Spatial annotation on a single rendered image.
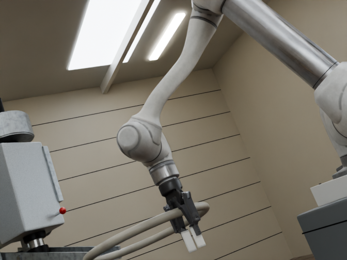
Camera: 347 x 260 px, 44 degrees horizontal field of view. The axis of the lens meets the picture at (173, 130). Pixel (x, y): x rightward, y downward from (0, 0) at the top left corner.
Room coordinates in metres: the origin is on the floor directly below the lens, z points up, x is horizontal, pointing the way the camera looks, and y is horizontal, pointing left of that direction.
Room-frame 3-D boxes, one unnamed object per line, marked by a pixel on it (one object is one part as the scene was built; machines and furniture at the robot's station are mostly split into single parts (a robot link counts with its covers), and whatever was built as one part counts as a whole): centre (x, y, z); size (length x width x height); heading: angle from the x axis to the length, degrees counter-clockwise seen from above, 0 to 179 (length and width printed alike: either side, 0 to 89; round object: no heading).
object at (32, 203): (1.99, 0.83, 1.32); 0.36 x 0.22 x 0.45; 57
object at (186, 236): (1.42, 0.08, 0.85); 0.03 x 0.01 x 0.07; 132
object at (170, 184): (1.41, 0.08, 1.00); 0.08 x 0.07 x 0.09; 42
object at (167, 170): (1.42, 0.08, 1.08); 0.09 x 0.09 x 0.06
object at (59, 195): (2.00, 0.64, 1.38); 0.08 x 0.03 x 0.28; 57
